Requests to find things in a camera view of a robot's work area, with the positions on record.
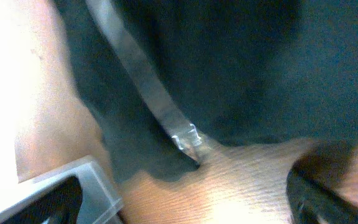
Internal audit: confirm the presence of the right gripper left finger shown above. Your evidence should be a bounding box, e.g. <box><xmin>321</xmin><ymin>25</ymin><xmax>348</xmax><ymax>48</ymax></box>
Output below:
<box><xmin>2</xmin><ymin>176</ymin><xmax>83</xmax><ymax>224</ymax></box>

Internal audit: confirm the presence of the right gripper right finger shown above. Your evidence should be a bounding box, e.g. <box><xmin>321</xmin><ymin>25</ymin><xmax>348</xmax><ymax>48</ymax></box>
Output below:
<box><xmin>286</xmin><ymin>166</ymin><xmax>358</xmax><ymax>224</ymax></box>

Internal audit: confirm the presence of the black cloth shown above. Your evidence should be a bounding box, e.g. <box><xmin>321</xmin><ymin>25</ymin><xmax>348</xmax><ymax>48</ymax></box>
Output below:
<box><xmin>53</xmin><ymin>1</ymin><xmax>358</xmax><ymax>183</ymax></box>

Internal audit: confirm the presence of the clear plastic storage bin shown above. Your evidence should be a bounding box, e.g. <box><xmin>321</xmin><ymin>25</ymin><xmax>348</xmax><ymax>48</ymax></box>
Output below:
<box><xmin>0</xmin><ymin>156</ymin><xmax>124</xmax><ymax>224</ymax></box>

